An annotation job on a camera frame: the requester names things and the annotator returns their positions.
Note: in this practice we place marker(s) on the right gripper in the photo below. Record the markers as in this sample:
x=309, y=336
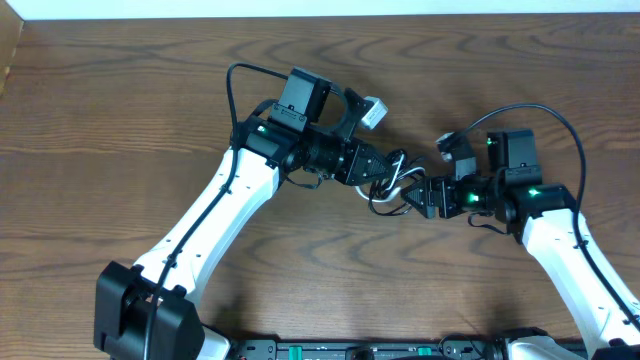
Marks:
x=435, y=186

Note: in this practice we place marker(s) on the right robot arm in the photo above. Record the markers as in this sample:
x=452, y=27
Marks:
x=544, y=219

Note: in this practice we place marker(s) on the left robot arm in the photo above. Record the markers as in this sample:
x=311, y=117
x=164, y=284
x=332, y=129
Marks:
x=149, y=310

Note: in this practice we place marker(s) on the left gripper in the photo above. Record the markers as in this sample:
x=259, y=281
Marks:
x=350, y=161

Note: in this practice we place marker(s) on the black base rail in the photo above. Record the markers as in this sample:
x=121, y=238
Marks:
x=455, y=347

